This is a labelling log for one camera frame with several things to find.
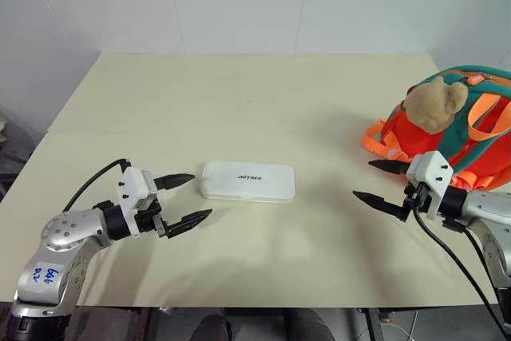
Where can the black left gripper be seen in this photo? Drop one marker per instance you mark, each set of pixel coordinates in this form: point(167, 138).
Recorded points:
point(153, 219)

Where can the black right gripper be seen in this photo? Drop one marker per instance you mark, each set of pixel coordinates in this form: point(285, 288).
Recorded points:
point(415, 197)

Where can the orange and teal backpack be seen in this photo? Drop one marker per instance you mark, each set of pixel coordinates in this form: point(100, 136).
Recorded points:
point(415, 139)

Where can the white rectangular case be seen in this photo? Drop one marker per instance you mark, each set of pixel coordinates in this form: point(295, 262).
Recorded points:
point(247, 189)

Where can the tan plush bear toy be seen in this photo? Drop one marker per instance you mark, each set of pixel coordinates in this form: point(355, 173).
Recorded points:
point(431, 105)

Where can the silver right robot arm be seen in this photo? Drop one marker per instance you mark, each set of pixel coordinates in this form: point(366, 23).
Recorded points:
point(485, 205)

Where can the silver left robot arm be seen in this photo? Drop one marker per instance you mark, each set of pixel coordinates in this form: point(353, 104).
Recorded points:
point(60, 233)

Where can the black metal table leg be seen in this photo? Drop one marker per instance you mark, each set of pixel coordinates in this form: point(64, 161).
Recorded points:
point(373, 327)

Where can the dark grey bulky object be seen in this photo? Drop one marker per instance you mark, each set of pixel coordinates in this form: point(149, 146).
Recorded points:
point(14, 149)

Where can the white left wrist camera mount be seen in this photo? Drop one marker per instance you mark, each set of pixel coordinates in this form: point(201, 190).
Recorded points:
point(133, 185)

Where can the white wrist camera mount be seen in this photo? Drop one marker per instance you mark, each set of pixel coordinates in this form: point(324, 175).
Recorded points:
point(133, 185)
point(433, 169)

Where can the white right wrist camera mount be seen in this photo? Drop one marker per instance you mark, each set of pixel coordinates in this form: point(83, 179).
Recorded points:
point(433, 169)

